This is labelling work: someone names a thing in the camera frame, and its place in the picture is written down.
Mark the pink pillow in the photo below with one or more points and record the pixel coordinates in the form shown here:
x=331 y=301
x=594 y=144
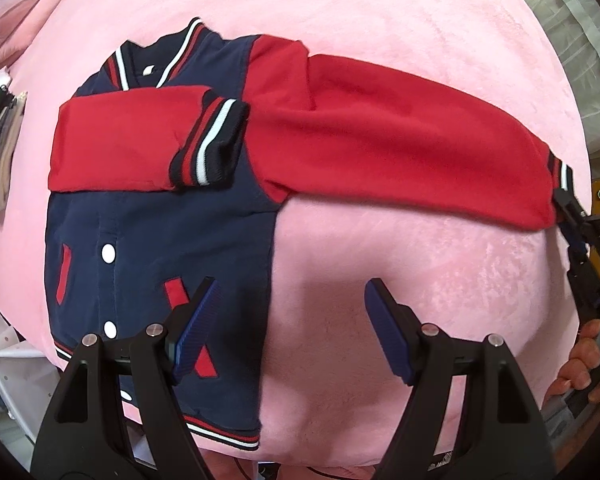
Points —
x=22 y=20

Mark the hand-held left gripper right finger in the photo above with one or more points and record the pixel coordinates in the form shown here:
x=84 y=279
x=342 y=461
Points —
x=386 y=327

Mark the navy and red varsity jacket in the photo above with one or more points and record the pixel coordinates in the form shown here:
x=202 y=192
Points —
x=190 y=240

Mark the white shelf unit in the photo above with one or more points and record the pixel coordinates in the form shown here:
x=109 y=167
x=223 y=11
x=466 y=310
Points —
x=15 y=360

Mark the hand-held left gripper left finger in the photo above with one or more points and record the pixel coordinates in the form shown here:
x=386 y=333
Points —
x=196 y=327

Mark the stack of folded clothes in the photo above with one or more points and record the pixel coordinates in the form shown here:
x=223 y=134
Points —
x=0 y=155

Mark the pink plush blanket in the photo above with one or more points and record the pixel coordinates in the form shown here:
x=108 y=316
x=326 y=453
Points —
x=360 y=320

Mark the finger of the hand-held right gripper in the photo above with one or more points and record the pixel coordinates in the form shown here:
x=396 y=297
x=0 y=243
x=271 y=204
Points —
x=574 y=240
x=566 y=202

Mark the person's right hand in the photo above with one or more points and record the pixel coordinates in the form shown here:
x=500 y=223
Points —
x=577 y=355

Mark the white sheer curtain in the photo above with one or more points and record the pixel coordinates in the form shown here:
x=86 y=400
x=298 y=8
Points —
x=580 y=25

